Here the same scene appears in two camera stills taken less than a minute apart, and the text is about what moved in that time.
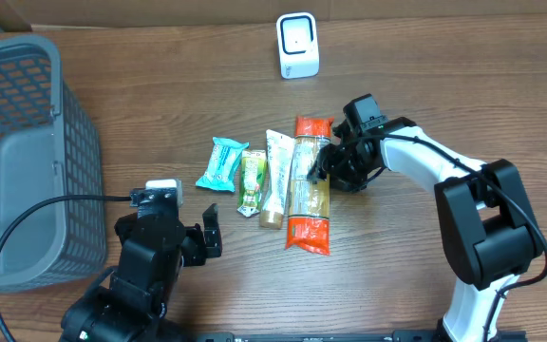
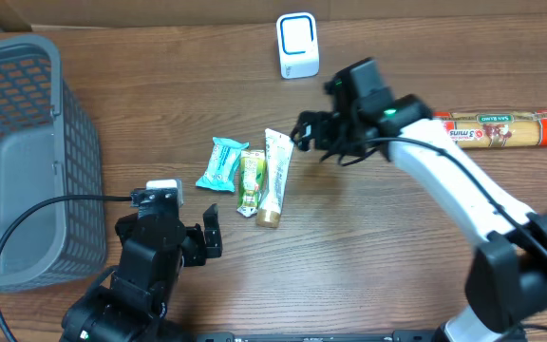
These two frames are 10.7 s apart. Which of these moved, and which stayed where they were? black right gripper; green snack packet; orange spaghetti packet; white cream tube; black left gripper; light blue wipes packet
Moved: black right gripper; orange spaghetti packet
Stayed: black left gripper; green snack packet; light blue wipes packet; white cream tube
